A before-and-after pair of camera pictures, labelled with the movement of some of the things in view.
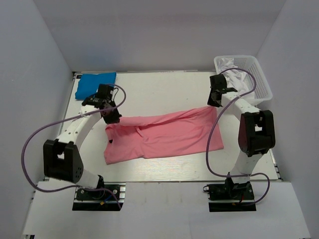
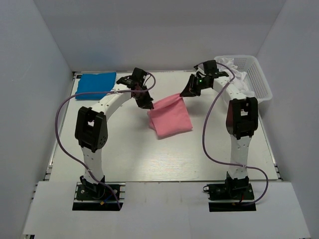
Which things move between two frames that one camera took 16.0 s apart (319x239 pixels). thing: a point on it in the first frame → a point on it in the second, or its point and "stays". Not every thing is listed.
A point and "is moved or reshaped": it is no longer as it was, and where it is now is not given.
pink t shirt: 187,131 is moved or reshaped
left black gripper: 113,119 → 147,103
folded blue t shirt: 89,83 stays
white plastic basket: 251,66 stays
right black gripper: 211,102 → 186,92
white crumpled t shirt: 236,80 stays
